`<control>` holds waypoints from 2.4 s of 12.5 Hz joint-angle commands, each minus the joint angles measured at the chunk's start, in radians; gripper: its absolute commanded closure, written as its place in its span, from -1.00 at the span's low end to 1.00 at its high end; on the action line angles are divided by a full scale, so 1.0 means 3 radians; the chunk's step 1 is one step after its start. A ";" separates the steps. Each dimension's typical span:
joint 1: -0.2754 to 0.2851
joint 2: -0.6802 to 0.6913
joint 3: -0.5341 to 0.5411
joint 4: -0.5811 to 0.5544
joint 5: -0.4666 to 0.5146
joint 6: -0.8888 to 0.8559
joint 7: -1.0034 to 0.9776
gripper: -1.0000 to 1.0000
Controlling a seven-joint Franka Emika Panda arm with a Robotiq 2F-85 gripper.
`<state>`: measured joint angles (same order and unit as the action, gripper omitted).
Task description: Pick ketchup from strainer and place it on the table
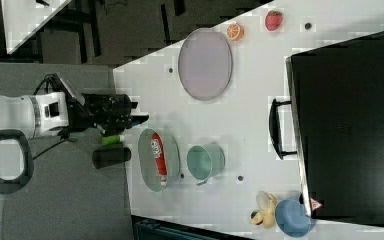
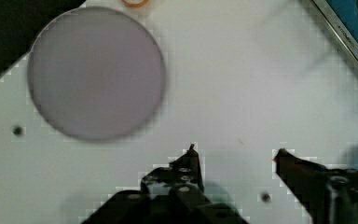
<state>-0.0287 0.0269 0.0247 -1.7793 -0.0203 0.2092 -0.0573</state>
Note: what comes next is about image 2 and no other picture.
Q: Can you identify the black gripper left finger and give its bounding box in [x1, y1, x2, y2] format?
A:
[81, 147, 249, 224]

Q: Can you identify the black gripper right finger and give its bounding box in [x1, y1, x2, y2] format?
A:
[274, 148, 358, 224]

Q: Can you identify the lilac round plate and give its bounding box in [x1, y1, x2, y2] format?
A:
[27, 7, 167, 142]

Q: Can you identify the silver black toaster oven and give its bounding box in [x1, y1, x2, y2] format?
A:
[302, 0, 358, 73]

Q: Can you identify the orange slice toy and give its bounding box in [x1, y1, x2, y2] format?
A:
[122, 0, 149, 8]

